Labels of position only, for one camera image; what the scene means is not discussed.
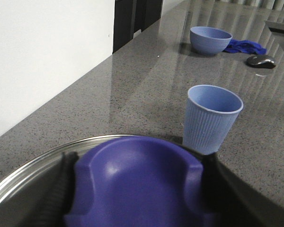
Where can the black computer mouse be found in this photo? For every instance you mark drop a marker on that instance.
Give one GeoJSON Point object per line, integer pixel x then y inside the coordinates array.
{"type": "Point", "coordinates": [261, 62]}

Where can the dark blue cloth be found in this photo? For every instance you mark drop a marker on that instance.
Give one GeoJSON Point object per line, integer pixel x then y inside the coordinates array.
{"type": "Point", "coordinates": [245, 46]}

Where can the recessed sink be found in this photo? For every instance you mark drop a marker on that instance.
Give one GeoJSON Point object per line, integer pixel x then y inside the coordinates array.
{"type": "Point", "coordinates": [282, 35]}

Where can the black cabinet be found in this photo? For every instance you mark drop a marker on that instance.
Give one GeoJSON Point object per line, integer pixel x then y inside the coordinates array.
{"type": "Point", "coordinates": [132, 16]}

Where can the light blue bowl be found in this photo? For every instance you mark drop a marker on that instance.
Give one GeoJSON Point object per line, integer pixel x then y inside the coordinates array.
{"type": "Point", "coordinates": [209, 40]}

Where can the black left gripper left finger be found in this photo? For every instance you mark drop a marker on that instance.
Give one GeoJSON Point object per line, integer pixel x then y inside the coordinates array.
{"type": "Point", "coordinates": [39, 194]}

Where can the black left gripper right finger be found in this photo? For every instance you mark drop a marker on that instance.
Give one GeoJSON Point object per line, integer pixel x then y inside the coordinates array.
{"type": "Point", "coordinates": [235, 203]}

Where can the light blue ribbed cup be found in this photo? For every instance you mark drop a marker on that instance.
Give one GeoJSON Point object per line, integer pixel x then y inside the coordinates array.
{"type": "Point", "coordinates": [210, 113]}

